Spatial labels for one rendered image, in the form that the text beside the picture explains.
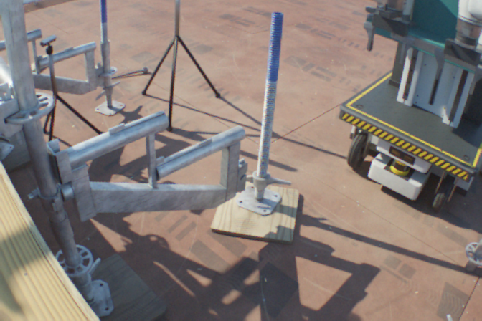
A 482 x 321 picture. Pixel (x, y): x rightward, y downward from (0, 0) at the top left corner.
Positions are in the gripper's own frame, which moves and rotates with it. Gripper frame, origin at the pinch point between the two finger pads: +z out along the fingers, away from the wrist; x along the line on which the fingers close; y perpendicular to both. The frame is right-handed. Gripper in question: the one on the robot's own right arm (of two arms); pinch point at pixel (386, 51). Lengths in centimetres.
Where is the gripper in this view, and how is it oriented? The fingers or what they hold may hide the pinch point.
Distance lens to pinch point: 144.9
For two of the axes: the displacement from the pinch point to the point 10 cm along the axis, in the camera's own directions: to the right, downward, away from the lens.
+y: 6.6, -3.8, 6.5
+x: -7.5, -4.0, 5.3
